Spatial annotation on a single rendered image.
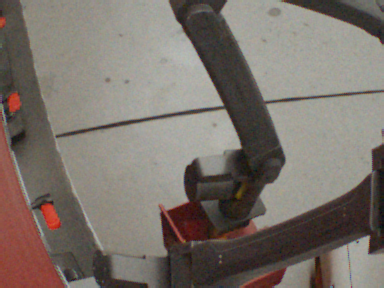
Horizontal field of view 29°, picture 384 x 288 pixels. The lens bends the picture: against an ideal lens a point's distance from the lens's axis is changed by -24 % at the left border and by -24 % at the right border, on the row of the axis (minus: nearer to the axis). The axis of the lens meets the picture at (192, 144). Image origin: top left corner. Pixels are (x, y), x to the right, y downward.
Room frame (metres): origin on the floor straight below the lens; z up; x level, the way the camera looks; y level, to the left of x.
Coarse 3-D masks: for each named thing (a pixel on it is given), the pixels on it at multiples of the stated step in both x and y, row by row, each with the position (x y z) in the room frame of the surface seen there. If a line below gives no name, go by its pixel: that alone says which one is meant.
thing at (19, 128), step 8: (0, 40) 1.02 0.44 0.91; (0, 56) 0.97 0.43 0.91; (8, 56) 0.96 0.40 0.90; (0, 64) 0.94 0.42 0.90; (8, 64) 0.94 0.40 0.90; (0, 72) 0.92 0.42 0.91; (8, 72) 0.91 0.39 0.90; (0, 80) 0.90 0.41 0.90; (8, 80) 0.89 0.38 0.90; (0, 88) 0.87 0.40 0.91; (8, 88) 0.87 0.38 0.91; (8, 104) 0.83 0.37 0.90; (16, 112) 0.81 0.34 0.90; (16, 120) 0.79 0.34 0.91; (8, 128) 0.77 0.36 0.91; (16, 128) 0.77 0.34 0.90; (24, 128) 0.77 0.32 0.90; (16, 136) 0.76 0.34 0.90; (24, 136) 0.77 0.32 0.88
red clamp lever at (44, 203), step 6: (36, 198) 0.49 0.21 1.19; (42, 198) 0.49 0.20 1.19; (48, 198) 0.49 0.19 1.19; (30, 204) 0.48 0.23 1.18; (36, 204) 0.48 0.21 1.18; (42, 204) 0.47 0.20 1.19; (48, 204) 0.47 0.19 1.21; (42, 210) 0.46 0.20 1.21; (48, 210) 0.45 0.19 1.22; (54, 210) 0.45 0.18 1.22; (48, 216) 0.44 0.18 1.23; (54, 216) 0.44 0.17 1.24; (48, 222) 0.43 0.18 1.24; (54, 222) 0.43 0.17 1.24; (60, 222) 0.43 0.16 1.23; (54, 228) 0.42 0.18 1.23
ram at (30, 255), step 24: (0, 120) 0.44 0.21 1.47; (0, 144) 0.25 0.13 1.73; (0, 168) 0.16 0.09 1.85; (0, 192) 0.11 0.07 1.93; (0, 216) 0.08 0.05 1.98; (24, 216) 0.21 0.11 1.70; (0, 240) 0.06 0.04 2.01; (24, 240) 0.12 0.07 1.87; (0, 264) 0.04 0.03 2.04; (24, 264) 0.07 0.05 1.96; (48, 264) 0.21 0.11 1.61
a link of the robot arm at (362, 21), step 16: (176, 0) 0.68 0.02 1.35; (192, 0) 0.67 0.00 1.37; (208, 0) 0.68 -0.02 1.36; (224, 0) 0.68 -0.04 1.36; (288, 0) 0.72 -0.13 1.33; (304, 0) 0.72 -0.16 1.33; (320, 0) 0.73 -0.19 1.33; (336, 0) 0.74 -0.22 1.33; (352, 0) 0.76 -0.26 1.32; (368, 0) 0.80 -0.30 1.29; (176, 16) 0.66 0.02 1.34; (336, 16) 0.74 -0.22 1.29; (352, 16) 0.74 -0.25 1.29; (368, 16) 0.75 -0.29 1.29; (368, 32) 0.75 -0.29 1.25
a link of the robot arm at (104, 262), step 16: (96, 256) 0.40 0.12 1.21; (112, 256) 0.38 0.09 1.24; (128, 256) 0.40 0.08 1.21; (144, 256) 0.40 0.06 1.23; (160, 256) 0.40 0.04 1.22; (96, 272) 0.38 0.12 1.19; (112, 272) 0.36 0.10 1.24; (128, 272) 0.37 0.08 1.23; (144, 272) 0.37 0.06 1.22; (160, 272) 0.38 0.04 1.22
